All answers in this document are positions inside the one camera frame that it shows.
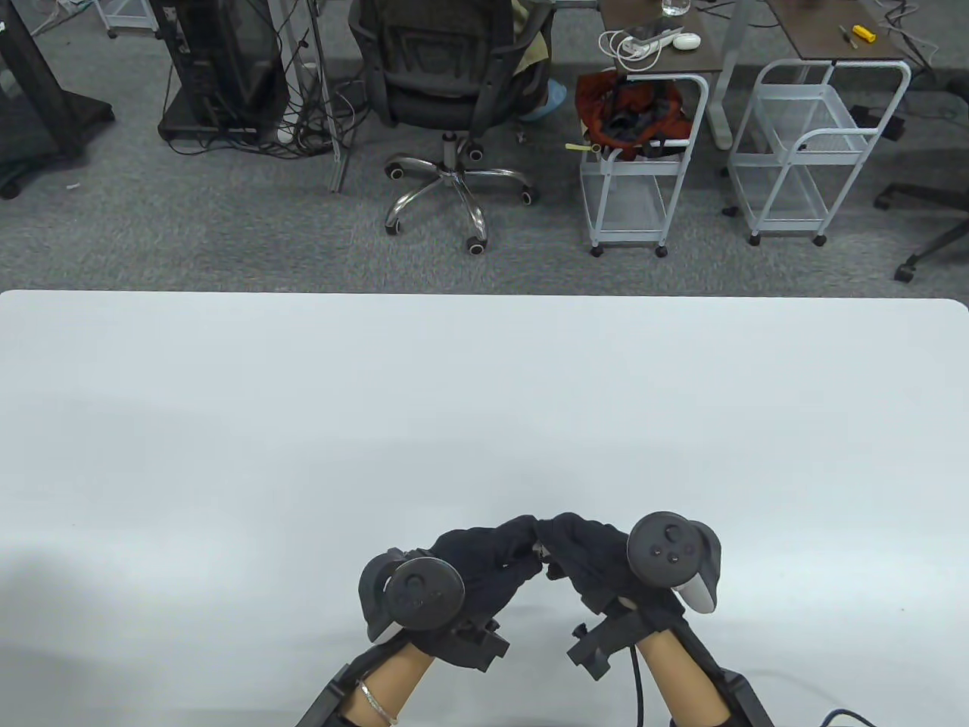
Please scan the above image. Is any person's right hand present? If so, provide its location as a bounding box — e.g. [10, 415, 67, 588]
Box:
[536, 513, 688, 631]

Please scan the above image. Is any person's left hand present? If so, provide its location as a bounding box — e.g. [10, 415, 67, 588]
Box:
[415, 515, 546, 654]

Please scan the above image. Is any person's left forearm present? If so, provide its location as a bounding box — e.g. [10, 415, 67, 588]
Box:
[341, 644, 436, 720]

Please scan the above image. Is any person's right forearm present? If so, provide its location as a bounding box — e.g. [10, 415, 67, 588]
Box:
[636, 629, 731, 720]

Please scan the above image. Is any dark grey left hand controller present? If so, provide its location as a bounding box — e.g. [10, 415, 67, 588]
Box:
[358, 549, 466, 643]

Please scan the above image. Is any dark grey hand controller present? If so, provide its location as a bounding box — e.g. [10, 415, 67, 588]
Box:
[627, 513, 721, 614]
[358, 549, 466, 643]

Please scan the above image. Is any dark grey right hand controller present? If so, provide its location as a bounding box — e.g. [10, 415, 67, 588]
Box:
[627, 513, 721, 614]

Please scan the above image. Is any white utility cart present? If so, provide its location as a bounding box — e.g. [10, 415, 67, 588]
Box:
[95, 0, 160, 39]
[727, 59, 913, 247]
[579, 72, 710, 258]

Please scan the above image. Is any red bag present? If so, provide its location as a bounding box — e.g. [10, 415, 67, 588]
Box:
[575, 68, 693, 160]

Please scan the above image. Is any black office chair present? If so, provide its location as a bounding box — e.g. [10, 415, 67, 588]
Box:
[348, 0, 557, 254]

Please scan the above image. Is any black chair base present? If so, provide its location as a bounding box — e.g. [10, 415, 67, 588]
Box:
[874, 182, 969, 282]

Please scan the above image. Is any brown desk with white leg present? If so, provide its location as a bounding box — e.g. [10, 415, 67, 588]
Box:
[597, 0, 758, 150]

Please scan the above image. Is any black power adapter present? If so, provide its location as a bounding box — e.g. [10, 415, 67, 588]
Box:
[848, 105, 905, 141]

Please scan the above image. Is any black computer tower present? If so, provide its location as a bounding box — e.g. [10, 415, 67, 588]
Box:
[149, 0, 292, 145]

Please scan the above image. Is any black floor stand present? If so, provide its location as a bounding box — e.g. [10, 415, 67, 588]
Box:
[0, 0, 116, 199]

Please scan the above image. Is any silver bracelet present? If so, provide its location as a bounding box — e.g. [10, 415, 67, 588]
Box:
[357, 679, 398, 720]

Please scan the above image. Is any aluminium frame post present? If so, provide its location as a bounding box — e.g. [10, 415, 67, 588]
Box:
[303, 0, 351, 194]

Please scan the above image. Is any tangle of black cables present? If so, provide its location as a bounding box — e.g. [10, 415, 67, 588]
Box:
[163, 0, 364, 160]

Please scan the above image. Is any white power strip with cable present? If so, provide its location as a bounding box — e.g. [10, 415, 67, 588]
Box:
[600, 27, 686, 65]

